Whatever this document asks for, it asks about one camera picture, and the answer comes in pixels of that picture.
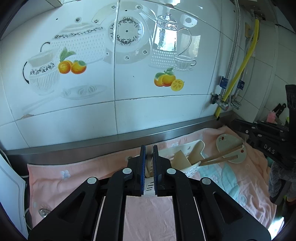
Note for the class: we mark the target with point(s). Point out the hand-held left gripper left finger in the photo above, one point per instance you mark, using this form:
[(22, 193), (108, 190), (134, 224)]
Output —
[(143, 171)]

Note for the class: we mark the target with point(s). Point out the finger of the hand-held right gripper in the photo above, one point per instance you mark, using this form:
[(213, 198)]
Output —
[(253, 140), (242, 126)]

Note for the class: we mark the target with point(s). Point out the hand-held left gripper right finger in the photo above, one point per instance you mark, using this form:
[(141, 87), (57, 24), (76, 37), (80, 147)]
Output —
[(156, 171)]

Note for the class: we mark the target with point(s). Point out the pink towel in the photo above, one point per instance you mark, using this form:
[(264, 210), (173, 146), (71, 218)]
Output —
[(76, 169)]

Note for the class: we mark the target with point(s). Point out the pink brush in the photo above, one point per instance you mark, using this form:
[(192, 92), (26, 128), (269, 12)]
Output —
[(271, 117)]

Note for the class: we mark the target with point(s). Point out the white cutting board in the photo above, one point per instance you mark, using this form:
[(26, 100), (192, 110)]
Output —
[(11, 185)]

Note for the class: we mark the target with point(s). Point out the metal pipe valves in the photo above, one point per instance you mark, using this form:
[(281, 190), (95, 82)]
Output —
[(223, 104)]

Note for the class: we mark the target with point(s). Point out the wall water heater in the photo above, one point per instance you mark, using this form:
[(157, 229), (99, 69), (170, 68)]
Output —
[(254, 4)]

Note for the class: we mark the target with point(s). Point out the white plastic utensil holder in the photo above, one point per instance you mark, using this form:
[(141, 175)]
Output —
[(148, 192)]

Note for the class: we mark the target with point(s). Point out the small white floral plate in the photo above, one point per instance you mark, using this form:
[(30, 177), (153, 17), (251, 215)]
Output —
[(227, 141)]

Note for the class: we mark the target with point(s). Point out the metal slotted spoon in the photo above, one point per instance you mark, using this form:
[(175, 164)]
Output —
[(43, 212)]

